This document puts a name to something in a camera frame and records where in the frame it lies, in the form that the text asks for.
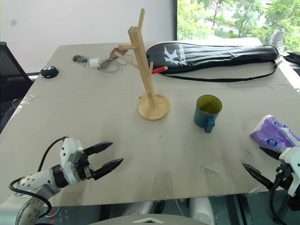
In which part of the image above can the grey robot torso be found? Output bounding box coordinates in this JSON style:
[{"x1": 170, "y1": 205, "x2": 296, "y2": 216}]
[{"x1": 90, "y1": 212, "x2": 212, "y2": 225}]

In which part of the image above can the white sneaker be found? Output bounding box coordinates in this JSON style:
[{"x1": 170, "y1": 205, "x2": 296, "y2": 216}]
[{"x1": 268, "y1": 28, "x2": 285, "y2": 57}]

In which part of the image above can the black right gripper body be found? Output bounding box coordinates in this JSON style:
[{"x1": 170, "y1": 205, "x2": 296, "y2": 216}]
[{"x1": 275, "y1": 163, "x2": 295, "y2": 188}]

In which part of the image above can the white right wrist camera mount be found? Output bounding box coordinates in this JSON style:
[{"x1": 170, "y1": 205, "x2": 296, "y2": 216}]
[{"x1": 278, "y1": 146, "x2": 300, "y2": 197}]

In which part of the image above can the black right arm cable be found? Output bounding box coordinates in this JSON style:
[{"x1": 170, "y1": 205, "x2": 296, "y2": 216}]
[{"x1": 269, "y1": 174, "x2": 290, "y2": 222}]

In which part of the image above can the teal mug yellow inside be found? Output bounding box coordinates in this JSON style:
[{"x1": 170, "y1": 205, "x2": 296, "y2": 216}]
[{"x1": 193, "y1": 94, "x2": 223, "y2": 134}]

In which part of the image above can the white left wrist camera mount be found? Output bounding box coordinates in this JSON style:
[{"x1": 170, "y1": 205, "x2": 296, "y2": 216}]
[{"x1": 60, "y1": 137, "x2": 83, "y2": 187}]

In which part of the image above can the black racket bag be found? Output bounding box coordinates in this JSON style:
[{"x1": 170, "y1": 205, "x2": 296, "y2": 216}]
[{"x1": 145, "y1": 40, "x2": 285, "y2": 83}]

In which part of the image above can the purple tissue pack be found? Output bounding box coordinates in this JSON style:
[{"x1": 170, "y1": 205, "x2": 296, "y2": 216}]
[{"x1": 250, "y1": 114, "x2": 300, "y2": 154}]

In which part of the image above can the black key bundle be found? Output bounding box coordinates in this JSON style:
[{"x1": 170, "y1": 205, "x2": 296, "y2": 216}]
[{"x1": 72, "y1": 54, "x2": 88, "y2": 64}]

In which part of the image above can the grey charger cable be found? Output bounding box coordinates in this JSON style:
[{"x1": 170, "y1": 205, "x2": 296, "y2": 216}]
[{"x1": 97, "y1": 55, "x2": 132, "y2": 72}]

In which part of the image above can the black window frame post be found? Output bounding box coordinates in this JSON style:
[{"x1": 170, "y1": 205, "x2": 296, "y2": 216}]
[{"x1": 169, "y1": 0, "x2": 178, "y2": 42}]

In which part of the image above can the white rounded cylinder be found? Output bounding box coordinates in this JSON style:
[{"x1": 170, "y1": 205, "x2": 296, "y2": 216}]
[{"x1": 189, "y1": 196, "x2": 215, "y2": 222}]

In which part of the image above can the brown leather case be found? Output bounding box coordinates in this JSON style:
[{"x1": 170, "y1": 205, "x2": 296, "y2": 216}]
[{"x1": 100, "y1": 46, "x2": 132, "y2": 70}]

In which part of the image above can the wooden mug tree stand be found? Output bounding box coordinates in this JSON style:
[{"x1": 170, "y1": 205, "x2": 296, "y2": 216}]
[{"x1": 127, "y1": 8, "x2": 171, "y2": 121}]

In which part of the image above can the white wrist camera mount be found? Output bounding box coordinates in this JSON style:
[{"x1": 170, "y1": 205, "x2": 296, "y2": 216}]
[
  {"x1": 278, "y1": 146, "x2": 300, "y2": 197},
  {"x1": 60, "y1": 137, "x2": 83, "y2": 187}
]

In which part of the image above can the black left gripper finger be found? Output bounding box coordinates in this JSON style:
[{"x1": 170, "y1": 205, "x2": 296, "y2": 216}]
[
  {"x1": 93, "y1": 157, "x2": 124, "y2": 181},
  {"x1": 83, "y1": 141, "x2": 113, "y2": 156}
]

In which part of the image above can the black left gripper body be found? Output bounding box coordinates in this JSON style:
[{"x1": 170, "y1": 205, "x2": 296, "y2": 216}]
[{"x1": 69, "y1": 151, "x2": 95, "y2": 182}]

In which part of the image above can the black office chair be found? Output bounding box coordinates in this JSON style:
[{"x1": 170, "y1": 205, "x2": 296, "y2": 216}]
[{"x1": 0, "y1": 41, "x2": 34, "y2": 134}]

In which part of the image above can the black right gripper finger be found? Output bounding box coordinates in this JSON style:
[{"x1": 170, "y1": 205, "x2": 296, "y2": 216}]
[
  {"x1": 242, "y1": 163, "x2": 275, "y2": 192},
  {"x1": 258, "y1": 146, "x2": 282, "y2": 161}
]

